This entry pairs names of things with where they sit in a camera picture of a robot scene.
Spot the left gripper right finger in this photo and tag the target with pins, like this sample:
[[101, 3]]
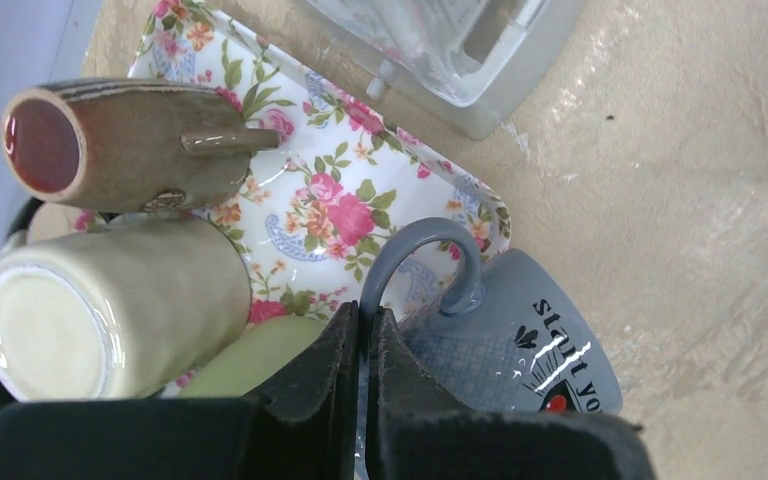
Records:
[[416, 429]]

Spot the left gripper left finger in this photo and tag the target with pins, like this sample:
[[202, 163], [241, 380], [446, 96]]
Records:
[[298, 424]]

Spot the grey mug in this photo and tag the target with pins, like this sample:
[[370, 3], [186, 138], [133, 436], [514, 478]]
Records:
[[503, 337]]

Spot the brown mug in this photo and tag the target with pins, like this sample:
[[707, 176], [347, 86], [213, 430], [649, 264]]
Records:
[[123, 145]]

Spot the green mug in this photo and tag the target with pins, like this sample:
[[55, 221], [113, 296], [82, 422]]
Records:
[[255, 356]]

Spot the cream mug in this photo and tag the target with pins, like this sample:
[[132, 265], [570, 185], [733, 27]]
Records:
[[119, 311]]

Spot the black mug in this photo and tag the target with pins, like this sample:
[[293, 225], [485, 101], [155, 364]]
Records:
[[24, 216]]

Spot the floral tray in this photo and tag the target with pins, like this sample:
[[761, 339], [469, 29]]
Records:
[[312, 214]]

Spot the white metronome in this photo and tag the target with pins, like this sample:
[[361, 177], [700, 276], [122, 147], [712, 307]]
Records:
[[471, 63]]

